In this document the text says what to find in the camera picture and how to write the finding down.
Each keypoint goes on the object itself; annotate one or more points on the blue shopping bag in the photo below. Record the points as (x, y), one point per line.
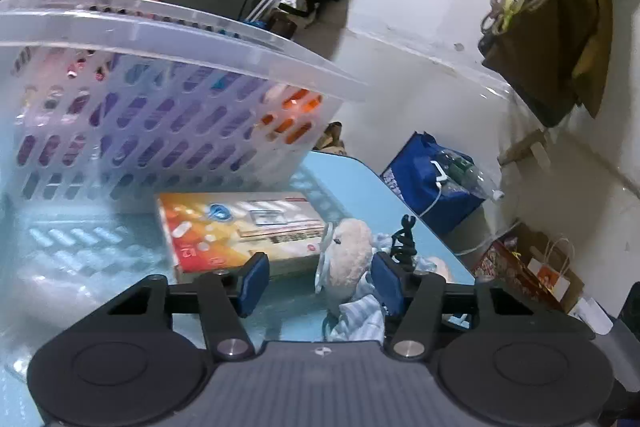
(441, 186)

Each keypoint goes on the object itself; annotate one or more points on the brown hanging tote bag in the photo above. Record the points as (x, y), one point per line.
(553, 53)

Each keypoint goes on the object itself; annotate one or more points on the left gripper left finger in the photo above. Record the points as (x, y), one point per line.
(224, 300)

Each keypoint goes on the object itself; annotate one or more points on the plush sheep toy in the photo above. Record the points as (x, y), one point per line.
(355, 311)

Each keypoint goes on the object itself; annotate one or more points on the orange white medicine box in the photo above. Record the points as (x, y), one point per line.
(219, 232)

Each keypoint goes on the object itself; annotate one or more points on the translucent plastic basket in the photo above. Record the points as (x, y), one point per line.
(109, 102)

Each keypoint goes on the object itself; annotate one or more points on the paper gift bag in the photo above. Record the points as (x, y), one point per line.
(554, 280)

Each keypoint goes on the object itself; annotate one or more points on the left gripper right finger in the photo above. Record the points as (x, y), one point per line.
(413, 303)

